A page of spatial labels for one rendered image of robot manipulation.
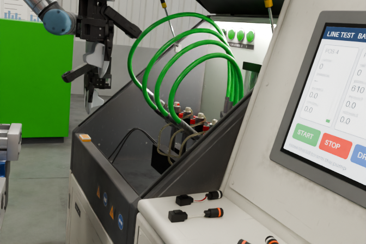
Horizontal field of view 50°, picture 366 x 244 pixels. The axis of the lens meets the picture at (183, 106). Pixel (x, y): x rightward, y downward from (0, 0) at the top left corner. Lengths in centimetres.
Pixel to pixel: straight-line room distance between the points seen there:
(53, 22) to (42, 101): 323
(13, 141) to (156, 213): 64
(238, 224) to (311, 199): 17
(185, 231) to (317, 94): 38
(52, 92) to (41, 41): 54
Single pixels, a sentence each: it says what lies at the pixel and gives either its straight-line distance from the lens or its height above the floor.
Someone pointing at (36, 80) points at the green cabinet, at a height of 70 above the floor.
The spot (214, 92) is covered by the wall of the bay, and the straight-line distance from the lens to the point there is 161.
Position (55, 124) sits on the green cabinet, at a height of 23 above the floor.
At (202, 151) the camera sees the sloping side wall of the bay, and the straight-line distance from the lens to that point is 96.
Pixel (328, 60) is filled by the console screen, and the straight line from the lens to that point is 85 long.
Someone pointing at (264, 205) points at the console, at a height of 102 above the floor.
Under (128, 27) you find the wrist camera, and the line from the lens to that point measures 104.
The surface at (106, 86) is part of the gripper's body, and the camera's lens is 139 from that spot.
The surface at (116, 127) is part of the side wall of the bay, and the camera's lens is 157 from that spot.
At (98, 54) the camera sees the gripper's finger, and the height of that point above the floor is 129.
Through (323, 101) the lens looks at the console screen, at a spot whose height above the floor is 126.
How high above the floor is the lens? 137
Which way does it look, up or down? 11 degrees down
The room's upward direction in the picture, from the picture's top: 6 degrees clockwise
